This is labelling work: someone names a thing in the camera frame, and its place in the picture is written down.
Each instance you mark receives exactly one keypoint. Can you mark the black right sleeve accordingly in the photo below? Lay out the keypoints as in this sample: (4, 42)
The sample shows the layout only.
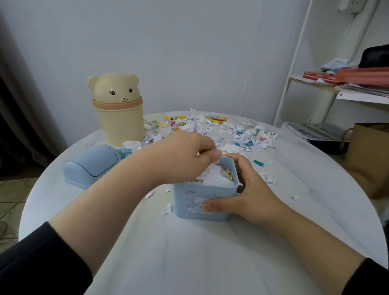
(369, 279)

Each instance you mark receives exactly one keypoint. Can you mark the blue swing bin lid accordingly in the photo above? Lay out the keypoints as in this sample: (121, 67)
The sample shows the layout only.
(91, 165)

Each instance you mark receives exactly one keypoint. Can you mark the teal paper bit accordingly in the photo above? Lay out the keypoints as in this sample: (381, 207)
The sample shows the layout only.
(259, 163)

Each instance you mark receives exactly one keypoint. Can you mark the stack of white papers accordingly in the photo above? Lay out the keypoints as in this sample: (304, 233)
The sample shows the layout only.
(361, 94)

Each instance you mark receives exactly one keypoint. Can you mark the small blue bear-print bin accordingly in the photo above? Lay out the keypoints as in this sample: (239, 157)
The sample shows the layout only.
(194, 203)

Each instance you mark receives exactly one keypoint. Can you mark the white wall socket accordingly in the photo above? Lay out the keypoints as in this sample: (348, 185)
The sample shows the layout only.
(352, 5)

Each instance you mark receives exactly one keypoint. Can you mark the person's left forearm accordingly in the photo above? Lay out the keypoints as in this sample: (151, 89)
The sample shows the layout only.
(106, 206)

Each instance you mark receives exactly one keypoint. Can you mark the light blue cloth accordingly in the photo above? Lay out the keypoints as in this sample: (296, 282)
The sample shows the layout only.
(335, 65)

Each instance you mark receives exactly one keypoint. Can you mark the cream bear-shaped desktop bin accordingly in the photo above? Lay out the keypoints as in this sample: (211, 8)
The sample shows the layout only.
(118, 118)

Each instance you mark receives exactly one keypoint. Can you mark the brown paper bag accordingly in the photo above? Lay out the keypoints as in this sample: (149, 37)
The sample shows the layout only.
(369, 158)

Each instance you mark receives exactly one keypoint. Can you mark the person's right thumb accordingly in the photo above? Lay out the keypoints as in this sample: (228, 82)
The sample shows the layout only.
(220, 205)

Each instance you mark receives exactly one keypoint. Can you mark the person's right hand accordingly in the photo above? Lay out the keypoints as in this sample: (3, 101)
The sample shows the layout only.
(258, 200)

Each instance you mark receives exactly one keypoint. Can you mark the pile of torn paper scraps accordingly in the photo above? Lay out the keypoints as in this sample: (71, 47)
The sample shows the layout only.
(240, 136)

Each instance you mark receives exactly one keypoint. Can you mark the black left sleeve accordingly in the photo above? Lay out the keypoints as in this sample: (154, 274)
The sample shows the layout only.
(39, 264)

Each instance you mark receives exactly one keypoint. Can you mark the person's left fingers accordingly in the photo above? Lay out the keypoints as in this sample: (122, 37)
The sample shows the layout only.
(211, 156)

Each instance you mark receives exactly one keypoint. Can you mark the white metal shelf rack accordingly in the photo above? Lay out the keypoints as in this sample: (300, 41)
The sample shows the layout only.
(296, 54)

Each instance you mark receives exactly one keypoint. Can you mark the paper scraps inside bin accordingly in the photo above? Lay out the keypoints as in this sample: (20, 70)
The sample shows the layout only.
(215, 177)

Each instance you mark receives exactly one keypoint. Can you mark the stack of newspapers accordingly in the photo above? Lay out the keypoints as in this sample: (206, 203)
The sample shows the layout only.
(316, 130)

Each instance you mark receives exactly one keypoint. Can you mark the red book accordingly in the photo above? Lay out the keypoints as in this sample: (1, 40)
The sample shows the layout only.
(320, 77)

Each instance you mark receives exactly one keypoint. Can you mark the black sleeve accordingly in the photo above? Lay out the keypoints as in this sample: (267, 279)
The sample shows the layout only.
(369, 279)
(39, 264)

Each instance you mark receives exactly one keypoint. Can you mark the person's right forearm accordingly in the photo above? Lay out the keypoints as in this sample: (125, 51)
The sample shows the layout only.
(316, 252)

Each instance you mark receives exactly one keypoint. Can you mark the black bag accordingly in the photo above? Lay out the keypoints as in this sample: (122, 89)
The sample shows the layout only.
(375, 57)

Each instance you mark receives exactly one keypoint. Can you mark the small white paper bit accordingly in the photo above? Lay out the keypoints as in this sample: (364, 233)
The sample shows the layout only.
(149, 194)
(167, 209)

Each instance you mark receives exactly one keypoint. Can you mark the grey curtain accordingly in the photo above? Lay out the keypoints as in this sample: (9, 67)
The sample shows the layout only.
(21, 121)

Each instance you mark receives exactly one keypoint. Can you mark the person's left hand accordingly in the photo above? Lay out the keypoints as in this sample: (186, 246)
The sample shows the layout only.
(179, 158)

